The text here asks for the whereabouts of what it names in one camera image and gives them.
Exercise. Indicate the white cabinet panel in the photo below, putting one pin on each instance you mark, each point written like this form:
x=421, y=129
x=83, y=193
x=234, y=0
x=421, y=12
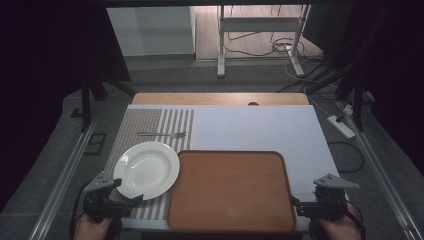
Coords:
x=150, y=30

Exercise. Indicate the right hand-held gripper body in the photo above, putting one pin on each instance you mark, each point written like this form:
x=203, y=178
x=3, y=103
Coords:
x=330, y=196

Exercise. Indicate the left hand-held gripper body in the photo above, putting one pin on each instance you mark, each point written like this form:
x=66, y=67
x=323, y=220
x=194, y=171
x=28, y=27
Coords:
x=100, y=200

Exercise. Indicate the black metal stand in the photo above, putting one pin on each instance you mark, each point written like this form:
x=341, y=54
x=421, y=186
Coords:
x=86, y=100
x=358, y=100

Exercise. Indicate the striped woven placemat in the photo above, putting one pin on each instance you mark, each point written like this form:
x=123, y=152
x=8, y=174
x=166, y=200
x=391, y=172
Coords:
x=143, y=120

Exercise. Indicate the person's left hand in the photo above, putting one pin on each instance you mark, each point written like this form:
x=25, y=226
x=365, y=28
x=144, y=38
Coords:
x=91, y=229

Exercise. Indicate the white metal desk frame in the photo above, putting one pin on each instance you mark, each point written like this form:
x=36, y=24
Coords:
x=260, y=24

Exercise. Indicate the silver metal fork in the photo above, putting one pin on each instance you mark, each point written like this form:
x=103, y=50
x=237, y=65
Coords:
x=160, y=134

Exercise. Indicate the white power strip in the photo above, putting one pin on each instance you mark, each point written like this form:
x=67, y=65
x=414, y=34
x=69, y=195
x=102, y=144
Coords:
x=341, y=127

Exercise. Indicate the aluminium floor rail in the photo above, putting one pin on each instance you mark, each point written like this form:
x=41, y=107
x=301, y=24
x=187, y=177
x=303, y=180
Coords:
x=66, y=173
x=383, y=173

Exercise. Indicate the small white power adapter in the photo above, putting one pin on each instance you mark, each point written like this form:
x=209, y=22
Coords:
x=348, y=110

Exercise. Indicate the white deep plate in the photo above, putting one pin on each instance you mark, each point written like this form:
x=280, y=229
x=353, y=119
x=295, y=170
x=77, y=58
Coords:
x=146, y=170

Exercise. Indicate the black table grommet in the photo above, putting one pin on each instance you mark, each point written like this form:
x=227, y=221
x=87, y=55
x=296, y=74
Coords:
x=253, y=103

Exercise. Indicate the person's right hand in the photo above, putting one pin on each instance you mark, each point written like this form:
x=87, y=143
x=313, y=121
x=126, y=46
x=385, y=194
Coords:
x=343, y=228

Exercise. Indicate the white table cover board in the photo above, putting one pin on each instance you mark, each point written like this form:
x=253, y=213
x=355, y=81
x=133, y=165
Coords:
x=260, y=130

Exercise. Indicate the brown wooden tray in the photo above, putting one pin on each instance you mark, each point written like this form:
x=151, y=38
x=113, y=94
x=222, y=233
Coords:
x=230, y=190

